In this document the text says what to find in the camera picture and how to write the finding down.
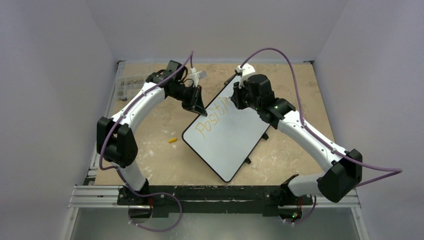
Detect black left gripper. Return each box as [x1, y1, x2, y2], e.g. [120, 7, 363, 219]
[169, 84, 207, 117]

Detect white whiteboard black frame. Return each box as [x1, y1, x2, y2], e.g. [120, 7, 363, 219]
[181, 76, 270, 183]

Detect yellow marker cap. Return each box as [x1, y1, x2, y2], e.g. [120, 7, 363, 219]
[168, 137, 178, 144]

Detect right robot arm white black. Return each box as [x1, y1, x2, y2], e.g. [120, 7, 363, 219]
[230, 74, 363, 206]

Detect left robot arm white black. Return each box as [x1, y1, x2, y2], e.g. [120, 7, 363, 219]
[96, 60, 207, 205]

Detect clear plastic screw box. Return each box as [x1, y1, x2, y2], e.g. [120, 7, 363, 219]
[114, 76, 145, 100]

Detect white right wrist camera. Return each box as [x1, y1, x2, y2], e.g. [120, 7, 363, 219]
[235, 63, 256, 89]

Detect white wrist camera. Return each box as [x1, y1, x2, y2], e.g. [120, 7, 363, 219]
[187, 67, 207, 87]
[235, 63, 256, 89]

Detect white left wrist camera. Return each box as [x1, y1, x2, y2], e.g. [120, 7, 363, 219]
[187, 67, 207, 87]

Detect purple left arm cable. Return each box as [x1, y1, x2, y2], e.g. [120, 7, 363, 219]
[98, 50, 195, 196]

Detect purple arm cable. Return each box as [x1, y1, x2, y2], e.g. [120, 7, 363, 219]
[240, 47, 403, 188]
[98, 50, 195, 196]

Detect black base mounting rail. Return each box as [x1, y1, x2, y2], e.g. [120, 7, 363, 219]
[117, 185, 314, 219]

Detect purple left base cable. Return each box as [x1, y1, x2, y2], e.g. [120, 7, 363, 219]
[127, 191, 183, 233]

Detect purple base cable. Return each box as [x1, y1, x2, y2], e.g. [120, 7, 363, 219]
[283, 197, 317, 226]
[127, 191, 183, 233]

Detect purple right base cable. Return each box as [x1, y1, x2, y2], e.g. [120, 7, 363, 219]
[283, 197, 317, 226]

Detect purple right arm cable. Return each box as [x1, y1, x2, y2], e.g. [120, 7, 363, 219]
[240, 47, 403, 188]

